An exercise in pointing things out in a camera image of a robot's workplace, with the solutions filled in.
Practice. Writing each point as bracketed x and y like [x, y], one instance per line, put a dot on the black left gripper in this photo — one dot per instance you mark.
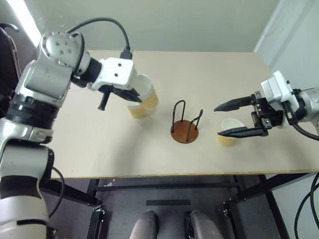
[113, 90]

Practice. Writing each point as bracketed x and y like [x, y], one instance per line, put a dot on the black metal table frame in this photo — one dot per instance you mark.
[164, 186]

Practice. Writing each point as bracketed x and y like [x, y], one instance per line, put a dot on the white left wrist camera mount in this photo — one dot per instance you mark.
[117, 72]

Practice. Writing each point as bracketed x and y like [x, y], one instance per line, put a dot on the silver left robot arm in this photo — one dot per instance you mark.
[45, 79]

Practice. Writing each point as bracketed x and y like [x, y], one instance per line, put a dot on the tall brown paper cup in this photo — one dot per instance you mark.
[150, 97]

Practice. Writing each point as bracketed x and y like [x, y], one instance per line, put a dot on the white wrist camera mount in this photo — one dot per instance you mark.
[117, 72]
[276, 87]

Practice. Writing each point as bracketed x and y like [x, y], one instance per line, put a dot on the black floor strip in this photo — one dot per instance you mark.
[168, 202]

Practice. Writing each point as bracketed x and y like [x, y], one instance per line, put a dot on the dark rounded grey shape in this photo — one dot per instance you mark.
[145, 225]
[204, 226]

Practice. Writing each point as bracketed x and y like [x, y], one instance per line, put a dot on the short brown paper cup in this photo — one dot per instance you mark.
[136, 112]

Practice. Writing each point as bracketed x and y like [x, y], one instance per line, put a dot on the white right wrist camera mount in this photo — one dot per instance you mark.
[276, 87]

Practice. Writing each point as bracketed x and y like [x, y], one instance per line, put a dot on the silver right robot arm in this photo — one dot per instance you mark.
[310, 104]

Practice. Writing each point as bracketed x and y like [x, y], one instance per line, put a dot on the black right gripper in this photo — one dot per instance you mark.
[266, 115]

